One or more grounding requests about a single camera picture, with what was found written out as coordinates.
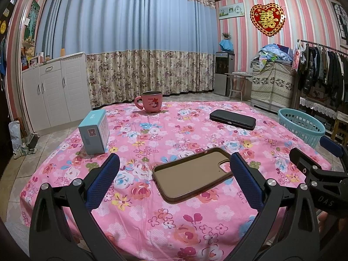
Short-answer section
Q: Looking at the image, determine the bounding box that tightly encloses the dark door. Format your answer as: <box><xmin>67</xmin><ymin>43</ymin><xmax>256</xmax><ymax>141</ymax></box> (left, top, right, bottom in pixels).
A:
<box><xmin>0</xmin><ymin>3</ymin><xmax>9</xmax><ymax>38</ymax></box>

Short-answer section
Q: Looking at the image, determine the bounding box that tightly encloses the blue hanging cloth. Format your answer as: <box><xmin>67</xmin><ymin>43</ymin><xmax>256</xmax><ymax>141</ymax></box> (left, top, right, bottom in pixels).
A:
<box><xmin>0</xmin><ymin>38</ymin><xmax>6</xmax><ymax>75</ymax></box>

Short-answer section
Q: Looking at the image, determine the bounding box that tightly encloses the pink hanging bag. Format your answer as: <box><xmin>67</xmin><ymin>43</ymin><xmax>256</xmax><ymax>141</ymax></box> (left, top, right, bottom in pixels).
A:
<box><xmin>291</xmin><ymin>40</ymin><xmax>304</xmax><ymax>71</ymax></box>

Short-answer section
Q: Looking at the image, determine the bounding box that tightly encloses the clothes rack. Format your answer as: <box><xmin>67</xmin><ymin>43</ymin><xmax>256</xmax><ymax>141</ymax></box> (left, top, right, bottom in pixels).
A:
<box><xmin>296</xmin><ymin>38</ymin><xmax>348</xmax><ymax>57</ymax></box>

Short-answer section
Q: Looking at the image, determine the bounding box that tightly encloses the blue floral curtain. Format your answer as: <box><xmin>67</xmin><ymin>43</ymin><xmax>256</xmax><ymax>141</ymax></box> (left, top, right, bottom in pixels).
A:
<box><xmin>35</xmin><ymin>0</ymin><xmax>218</xmax><ymax>106</ymax></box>

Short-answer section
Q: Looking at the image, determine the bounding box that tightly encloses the white cabinet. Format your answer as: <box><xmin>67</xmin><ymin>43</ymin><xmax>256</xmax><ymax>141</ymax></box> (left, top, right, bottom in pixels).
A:
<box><xmin>22</xmin><ymin>52</ymin><xmax>91</xmax><ymax>134</ymax></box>

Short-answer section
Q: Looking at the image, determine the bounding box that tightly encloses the grey water dispenser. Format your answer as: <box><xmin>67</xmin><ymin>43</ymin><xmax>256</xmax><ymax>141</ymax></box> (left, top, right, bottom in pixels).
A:
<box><xmin>214</xmin><ymin>52</ymin><xmax>235</xmax><ymax>96</ymax></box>

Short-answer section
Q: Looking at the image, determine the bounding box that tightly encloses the small side table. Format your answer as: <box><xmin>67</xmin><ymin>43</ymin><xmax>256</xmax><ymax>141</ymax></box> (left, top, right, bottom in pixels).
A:
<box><xmin>225</xmin><ymin>71</ymin><xmax>253</xmax><ymax>101</ymax></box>

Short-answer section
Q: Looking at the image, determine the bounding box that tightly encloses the white plastic bag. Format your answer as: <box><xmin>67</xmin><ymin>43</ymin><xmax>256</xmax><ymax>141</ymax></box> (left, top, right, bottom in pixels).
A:
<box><xmin>8</xmin><ymin>120</ymin><xmax>22</xmax><ymax>159</ymax></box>

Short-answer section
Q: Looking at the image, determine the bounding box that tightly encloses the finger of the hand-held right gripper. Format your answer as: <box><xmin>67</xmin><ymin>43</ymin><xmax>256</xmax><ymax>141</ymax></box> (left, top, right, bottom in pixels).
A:
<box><xmin>289</xmin><ymin>147</ymin><xmax>324</xmax><ymax>180</ymax></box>
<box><xmin>319</xmin><ymin>136</ymin><xmax>348</xmax><ymax>169</ymax></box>

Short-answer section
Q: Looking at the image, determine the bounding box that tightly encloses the cloth covered chest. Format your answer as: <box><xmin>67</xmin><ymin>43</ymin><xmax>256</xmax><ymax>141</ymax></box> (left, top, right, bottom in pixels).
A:
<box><xmin>250</xmin><ymin>60</ymin><xmax>295</xmax><ymax>112</ymax></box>

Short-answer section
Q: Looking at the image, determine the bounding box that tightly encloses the blue cloth bundle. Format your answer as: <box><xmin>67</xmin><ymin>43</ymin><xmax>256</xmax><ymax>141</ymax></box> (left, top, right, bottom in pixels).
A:
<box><xmin>220</xmin><ymin>39</ymin><xmax>234</xmax><ymax>53</ymax></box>

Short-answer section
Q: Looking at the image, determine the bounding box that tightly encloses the green wall poster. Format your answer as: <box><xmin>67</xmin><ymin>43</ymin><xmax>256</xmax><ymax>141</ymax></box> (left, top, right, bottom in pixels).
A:
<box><xmin>27</xmin><ymin>0</ymin><xmax>41</xmax><ymax>37</ymax></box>

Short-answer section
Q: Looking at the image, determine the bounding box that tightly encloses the dark dustpan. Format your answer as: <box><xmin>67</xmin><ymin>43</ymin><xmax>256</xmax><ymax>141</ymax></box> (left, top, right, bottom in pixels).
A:
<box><xmin>22</xmin><ymin>133</ymin><xmax>38</xmax><ymax>157</ymax></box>

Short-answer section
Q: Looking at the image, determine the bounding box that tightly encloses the pink floral tablecloth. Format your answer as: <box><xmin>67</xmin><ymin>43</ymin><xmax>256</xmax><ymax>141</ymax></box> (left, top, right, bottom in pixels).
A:
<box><xmin>20</xmin><ymin>100</ymin><xmax>332</xmax><ymax>261</ymax></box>

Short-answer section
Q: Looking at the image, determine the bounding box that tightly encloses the light blue plastic basket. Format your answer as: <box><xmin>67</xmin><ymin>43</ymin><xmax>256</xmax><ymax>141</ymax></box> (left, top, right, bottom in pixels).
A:
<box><xmin>278</xmin><ymin>108</ymin><xmax>326</xmax><ymax>151</ymax></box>

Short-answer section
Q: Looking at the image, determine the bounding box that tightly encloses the black leather case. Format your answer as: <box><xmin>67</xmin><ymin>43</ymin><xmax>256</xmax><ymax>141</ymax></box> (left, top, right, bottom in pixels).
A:
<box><xmin>209</xmin><ymin>109</ymin><xmax>257</xmax><ymax>130</ymax></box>

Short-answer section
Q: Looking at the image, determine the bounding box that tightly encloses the red heart wall decoration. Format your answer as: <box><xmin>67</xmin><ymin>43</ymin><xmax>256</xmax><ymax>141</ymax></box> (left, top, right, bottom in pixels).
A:
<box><xmin>250</xmin><ymin>3</ymin><xmax>286</xmax><ymax>36</ymax></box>

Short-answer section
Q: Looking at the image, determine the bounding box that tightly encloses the brown phone case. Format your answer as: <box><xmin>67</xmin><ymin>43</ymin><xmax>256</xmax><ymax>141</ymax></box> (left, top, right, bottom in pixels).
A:
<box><xmin>152</xmin><ymin>147</ymin><xmax>237</xmax><ymax>203</ymax></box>

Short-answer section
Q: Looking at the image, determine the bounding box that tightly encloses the light blue box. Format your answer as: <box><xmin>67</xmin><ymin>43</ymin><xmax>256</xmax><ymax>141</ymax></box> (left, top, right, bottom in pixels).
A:
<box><xmin>78</xmin><ymin>109</ymin><xmax>110</xmax><ymax>154</ymax></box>

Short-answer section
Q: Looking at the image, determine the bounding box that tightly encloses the framed wall picture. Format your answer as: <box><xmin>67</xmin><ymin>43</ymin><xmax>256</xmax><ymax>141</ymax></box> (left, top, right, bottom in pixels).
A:
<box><xmin>218</xmin><ymin>3</ymin><xmax>244</xmax><ymax>20</ymax></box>

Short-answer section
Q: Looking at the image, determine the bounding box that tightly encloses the person's right hand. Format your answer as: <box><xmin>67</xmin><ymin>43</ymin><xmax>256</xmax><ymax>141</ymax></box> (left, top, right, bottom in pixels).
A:
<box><xmin>317</xmin><ymin>211</ymin><xmax>348</xmax><ymax>240</ymax></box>

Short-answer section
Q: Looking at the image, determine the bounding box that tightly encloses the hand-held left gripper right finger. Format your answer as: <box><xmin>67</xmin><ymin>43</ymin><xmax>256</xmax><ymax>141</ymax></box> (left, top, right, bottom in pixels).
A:
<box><xmin>230</xmin><ymin>152</ymin><xmax>320</xmax><ymax>261</ymax></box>

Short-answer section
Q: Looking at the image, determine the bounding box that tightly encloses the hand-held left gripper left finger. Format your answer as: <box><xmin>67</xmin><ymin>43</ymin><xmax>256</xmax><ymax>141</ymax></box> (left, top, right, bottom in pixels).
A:
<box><xmin>29</xmin><ymin>153</ymin><xmax>125</xmax><ymax>261</ymax></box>

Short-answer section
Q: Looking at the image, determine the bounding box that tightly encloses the white lace cloth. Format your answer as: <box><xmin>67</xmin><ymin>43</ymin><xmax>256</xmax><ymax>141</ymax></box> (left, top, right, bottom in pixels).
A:
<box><xmin>299</xmin><ymin>95</ymin><xmax>340</xmax><ymax>120</ymax></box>

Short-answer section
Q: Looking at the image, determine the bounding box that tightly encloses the pink mug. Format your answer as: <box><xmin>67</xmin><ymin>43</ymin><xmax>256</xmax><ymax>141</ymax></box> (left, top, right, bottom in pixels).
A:
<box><xmin>134</xmin><ymin>90</ymin><xmax>164</xmax><ymax>113</ymax></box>

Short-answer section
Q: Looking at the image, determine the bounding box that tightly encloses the black window wall picture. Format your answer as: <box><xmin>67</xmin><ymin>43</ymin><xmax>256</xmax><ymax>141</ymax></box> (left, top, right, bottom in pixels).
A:
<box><xmin>332</xmin><ymin>1</ymin><xmax>348</xmax><ymax>40</ymax></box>

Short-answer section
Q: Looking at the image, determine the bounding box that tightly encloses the row of hanging clothes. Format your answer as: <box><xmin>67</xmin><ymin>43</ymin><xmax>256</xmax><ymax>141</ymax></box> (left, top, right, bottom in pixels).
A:
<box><xmin>296</xmin><ymin>43</ymin><xmax>348</xmax><ymax>98</ymax></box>

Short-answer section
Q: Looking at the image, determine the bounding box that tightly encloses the pile of clothes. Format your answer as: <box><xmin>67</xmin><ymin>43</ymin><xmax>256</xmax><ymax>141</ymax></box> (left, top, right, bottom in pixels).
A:
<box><xmin>251</xmin><ymin>43</ymin><xmax>295</xmax><ymax>70</ymax></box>

